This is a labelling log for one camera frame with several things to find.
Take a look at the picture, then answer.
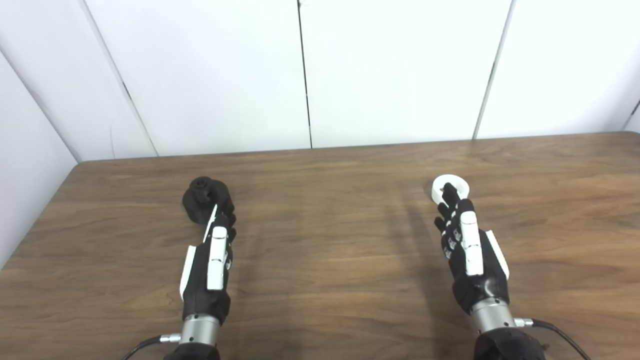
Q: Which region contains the black and white left hand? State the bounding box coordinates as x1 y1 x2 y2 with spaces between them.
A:
179 192 237 326

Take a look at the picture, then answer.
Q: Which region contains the black and white right hand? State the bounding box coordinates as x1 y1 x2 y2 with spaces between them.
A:
434 182 511 315

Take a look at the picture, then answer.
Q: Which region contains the round black gear part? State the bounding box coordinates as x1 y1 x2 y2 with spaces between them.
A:
181 176 236 226

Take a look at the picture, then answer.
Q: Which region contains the white toothed ring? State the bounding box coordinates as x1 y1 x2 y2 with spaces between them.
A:
430 174 470 205

